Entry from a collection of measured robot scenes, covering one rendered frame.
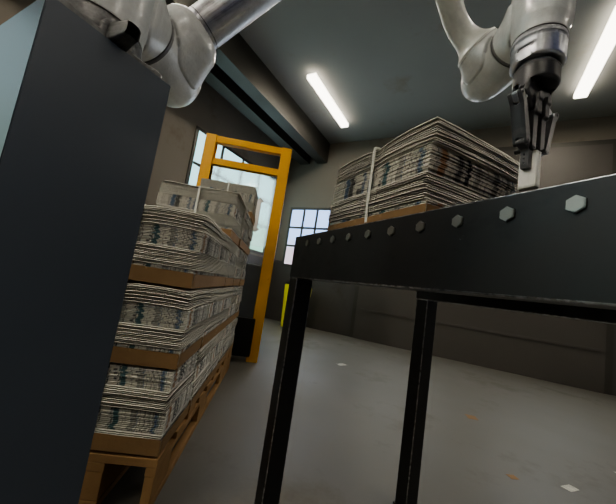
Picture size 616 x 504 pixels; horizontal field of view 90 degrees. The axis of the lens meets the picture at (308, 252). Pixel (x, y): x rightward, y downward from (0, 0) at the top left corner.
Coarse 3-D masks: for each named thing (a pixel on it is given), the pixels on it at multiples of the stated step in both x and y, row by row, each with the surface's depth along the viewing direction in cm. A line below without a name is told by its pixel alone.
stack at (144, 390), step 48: (144, 240) 89; (192, 240) 90; (144, 288) 87; (144, 336) 86; (192, 336) 100; (144, 384) 85; (192, 384) 113; (96, 432) 83; (144, 432) 84; (192, 432) 126; (96, 480) 81; (144, 480) 83
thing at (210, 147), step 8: (208, 136) 266; (216, 136) 267; (208, 144) 265; (216, 144) 274; (208, 152) 264; (208, 160) 264; (200, 168) 262; (208, 168) 263; (200, 176) 262; (208, 176) 262
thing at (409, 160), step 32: (416, 128) 66; (448, 128) 62; (384, 160) 74; (416, 160) 64; (448, 160) 63; (480, 160) 67; (512, 160) 72; (384, 192) 71; (416, 192) 62; (448, 192) 63; (480, 192) 67; (512, 192) 73
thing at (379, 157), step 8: (376, 152) 78; (384, 152) 75; (376, 160) 78; (368, 168) 80; (376, 168) 77; (368, 176) 79; (376, 176) 76; (368, 184) 78; (376, 184) 75; (376, 192) 74; (360, 208) 79; (368, 208) 76
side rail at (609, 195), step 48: (528, 192) 34; (576, 192) 30; (336, 240) 69; (384, 240) 54; (432, 240) 45; (480, 240) 38; (528, 240) 33; (576, 240) 29; (432, 288) 43; (480, 288) 37; (528, 288) 32; (576, 288) 29
